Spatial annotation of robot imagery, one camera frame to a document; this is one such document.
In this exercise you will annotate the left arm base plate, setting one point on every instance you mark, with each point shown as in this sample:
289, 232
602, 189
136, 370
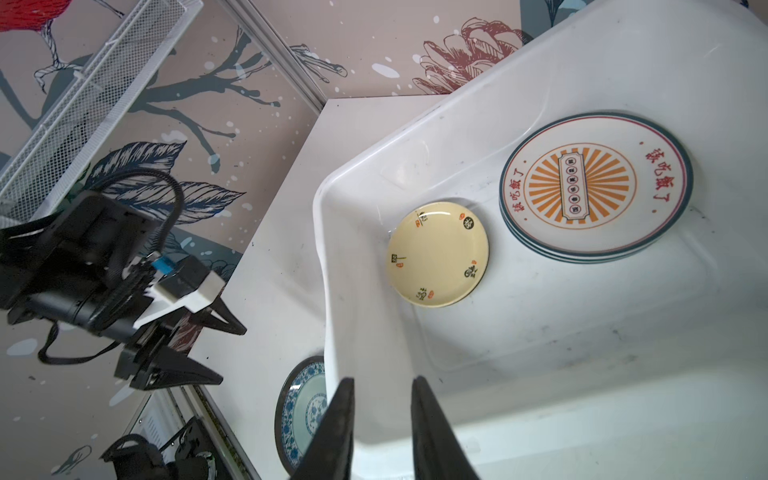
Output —
189, 454

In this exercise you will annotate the teal patterned plate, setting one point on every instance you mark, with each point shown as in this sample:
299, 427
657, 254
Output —
302, 403

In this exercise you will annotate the white wire mesh basket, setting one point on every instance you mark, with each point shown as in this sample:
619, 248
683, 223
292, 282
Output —
71, 131

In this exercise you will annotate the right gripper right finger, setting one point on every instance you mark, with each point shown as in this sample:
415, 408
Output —
437, 453

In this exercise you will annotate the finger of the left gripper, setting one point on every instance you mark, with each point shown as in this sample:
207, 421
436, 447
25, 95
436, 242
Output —
217, 316
167, 368

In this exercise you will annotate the orange sunburst plate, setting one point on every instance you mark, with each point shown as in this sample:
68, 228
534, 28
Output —
595, 187

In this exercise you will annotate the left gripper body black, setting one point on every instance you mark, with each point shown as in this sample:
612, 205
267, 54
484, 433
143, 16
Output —
147, 340

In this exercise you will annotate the yellow plate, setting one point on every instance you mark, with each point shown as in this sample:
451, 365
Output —
438, 254

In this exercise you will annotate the white plastic bin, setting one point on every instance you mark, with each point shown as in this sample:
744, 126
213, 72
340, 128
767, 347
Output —
651, 367

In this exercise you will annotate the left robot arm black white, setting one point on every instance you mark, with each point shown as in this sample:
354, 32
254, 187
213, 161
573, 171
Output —
83, 268

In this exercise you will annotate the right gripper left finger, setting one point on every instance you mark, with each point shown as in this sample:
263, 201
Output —
330, 454

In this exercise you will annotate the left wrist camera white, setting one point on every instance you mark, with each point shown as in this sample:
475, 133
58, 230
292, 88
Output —
191, 285

